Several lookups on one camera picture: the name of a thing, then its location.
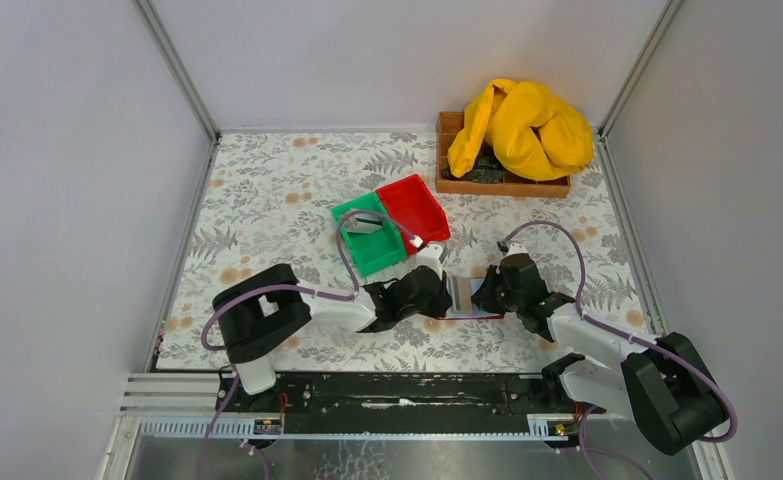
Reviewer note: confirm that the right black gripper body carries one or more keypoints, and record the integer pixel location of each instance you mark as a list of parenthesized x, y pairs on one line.
[(488, 293)]

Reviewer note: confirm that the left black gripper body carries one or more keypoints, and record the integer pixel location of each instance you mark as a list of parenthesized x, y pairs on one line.
[(440, 295)]

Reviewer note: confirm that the card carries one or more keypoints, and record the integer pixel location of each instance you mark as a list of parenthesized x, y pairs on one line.
[(459, 289)]

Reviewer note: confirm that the red leather card holder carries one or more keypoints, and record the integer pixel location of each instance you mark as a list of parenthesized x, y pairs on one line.
[(478, 313)]

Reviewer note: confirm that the green plastic bin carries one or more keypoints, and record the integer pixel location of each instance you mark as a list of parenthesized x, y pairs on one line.
[(371, 252)]

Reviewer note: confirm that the red plastic bin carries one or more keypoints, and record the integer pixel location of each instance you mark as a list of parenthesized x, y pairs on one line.
[(410, 202)]

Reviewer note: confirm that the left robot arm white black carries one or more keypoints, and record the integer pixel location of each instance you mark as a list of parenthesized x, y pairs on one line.
[(258, 314)]

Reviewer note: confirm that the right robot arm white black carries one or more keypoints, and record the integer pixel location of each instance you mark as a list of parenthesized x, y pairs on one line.
[(660, 384)]

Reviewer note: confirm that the silver cards in green bin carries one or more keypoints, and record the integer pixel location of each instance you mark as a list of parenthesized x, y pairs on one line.
[(363, 223)]

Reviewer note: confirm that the dark green item in tray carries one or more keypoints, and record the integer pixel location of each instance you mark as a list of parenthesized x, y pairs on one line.
[(487, 169)]

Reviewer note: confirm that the yellow cloth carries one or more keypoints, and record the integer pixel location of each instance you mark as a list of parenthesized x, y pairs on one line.
[(532, 132)]

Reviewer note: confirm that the wooden tray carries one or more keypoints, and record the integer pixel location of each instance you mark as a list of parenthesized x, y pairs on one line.
[(449, 124)]

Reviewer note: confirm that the floral table mat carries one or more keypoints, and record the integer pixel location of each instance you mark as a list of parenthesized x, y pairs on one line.
[(269, 201)]

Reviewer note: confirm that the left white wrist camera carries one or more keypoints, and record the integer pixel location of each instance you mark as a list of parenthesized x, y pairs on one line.
[(430, 255)]

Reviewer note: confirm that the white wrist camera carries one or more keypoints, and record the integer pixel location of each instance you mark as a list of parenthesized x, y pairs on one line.
[(430, 255), (511, 248)]

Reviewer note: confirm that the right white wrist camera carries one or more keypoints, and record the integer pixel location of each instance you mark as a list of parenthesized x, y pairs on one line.
[(511, 248)]

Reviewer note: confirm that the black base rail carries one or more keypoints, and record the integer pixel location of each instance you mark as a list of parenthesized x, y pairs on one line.
[(468, 404)]

